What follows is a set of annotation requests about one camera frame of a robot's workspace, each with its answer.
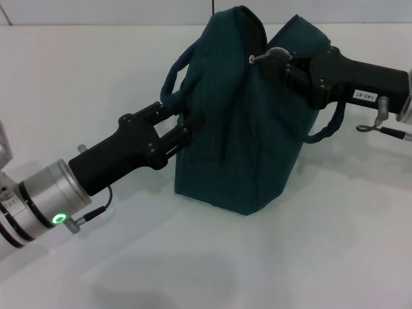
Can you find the dark teal insulated lunch bag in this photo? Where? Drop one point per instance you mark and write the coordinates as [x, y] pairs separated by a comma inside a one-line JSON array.
[[238, 135]]

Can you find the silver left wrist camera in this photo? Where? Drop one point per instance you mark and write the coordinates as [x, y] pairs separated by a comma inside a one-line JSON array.
[[4, 145]]

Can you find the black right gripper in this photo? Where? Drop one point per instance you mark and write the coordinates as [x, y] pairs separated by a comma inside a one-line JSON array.
[[354, 80]]

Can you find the white and silver left arm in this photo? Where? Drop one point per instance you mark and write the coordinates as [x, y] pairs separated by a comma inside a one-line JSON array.
[[38, 199]]

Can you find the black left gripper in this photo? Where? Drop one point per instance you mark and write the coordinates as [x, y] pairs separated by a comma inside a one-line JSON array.
[[119, 157]]

